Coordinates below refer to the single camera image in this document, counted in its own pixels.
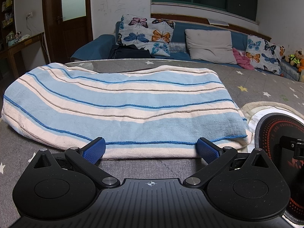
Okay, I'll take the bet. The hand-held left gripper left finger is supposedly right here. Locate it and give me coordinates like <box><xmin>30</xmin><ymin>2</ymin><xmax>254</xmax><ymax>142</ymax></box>
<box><xmin>28</xmin><ymin>137</ymin><xmax>120</xmax><ymax>190</ymax></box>

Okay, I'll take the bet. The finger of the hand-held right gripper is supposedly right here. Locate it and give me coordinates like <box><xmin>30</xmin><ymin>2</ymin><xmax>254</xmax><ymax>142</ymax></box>
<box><xmin>280</xmin><ymin>135</ymin><xmax>304</xmax><ymax>171</ymax></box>

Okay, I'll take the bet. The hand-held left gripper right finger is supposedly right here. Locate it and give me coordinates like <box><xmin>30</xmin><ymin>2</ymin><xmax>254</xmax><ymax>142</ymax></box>
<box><xmin>183</xmin><ymin>137</ymin><xmax>276</xmax><ymax>190</ymax></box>

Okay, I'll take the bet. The blue white striped shirt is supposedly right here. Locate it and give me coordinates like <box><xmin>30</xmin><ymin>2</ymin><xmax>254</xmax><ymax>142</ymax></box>
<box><xmin>1</xmin><ymin>62</ymin><xmax>253</xmax><ymax>159</ymax></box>

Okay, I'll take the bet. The grey star-pattern table cover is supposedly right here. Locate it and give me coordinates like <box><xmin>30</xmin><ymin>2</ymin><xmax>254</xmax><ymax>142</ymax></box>
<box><xmin>0</xmin><ymin>59</ymin><xmax>304</xmax><ymax>228</ymax></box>

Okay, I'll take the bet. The brown plush bear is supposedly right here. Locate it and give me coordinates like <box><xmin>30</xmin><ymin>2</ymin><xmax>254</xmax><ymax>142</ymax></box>
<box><xmin>283</xmin><ymin>50</ymin><xmax>304</xmax><ymax>67</ymax></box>

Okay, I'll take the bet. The pink cloth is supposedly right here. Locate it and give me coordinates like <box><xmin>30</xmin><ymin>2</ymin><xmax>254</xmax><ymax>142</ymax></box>
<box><xmin>232</xmin><ymin>47</ymin><xmax>256</xmax><ymax>70</ymax></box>

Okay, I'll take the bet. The butterfly print pillow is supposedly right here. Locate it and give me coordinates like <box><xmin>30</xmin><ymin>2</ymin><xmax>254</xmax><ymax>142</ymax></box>
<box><xmin>117</xmin><ymin>14</ymin><xmax>176</xmax><ymax>57</ymax></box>
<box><xmin>245</xmin><ymin>34</ymin><xmax>285</xmax><ymax>75</ymax></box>

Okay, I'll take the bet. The black bag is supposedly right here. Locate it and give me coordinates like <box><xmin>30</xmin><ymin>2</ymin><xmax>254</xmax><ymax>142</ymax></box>
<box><xmin>109</xmin><ymin>44</ymin><xmax>155</xmax><ymax>59</ymax></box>

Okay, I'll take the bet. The grey pillow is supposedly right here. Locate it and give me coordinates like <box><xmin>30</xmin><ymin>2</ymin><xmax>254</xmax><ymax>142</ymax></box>
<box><xmin>185</xmin><ymin>28</ymin><xmax>238</xmax><ymax>64</ymax></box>

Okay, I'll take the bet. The brown door with frosted glass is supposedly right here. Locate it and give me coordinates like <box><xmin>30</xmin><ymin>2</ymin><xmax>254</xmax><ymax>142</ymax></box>
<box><xmin>42</xmin><ymin>0</ymin><xmax>93</xmax><ymax>63</ymax></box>

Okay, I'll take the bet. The blue sofa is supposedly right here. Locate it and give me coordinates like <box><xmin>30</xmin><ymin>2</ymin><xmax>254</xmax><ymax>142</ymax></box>
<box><xmin>70</xmin><ymin>20</ymin><xmax>304</xmax><ymax>81</ymax></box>

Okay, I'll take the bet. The wooden desk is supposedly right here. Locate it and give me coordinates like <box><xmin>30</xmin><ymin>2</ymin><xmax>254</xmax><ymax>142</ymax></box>
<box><xmin>0</xmin><ymin>32</ymin><xmax>48</xmax><ymax>76</ymax></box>

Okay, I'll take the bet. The white book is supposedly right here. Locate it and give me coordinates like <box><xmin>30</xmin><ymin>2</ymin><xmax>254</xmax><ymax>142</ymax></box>
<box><xmin>208</xmin><ymin>18</ymin><xmax>230</xmax><ymax>26</ymax></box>

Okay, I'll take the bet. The dark wooden shelf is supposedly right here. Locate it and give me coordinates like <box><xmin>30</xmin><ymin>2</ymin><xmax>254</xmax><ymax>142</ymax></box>
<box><xmin>0</xmin><ymin>0</ymin><xmax>22</xmax><ymax>53</ymax></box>

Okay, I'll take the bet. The white cable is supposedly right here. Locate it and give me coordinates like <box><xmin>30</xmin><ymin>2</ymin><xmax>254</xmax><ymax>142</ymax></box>
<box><xmin>26</xmin><ymin>18</ymin><xmax>48</xmax><ymax>62</ymax></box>

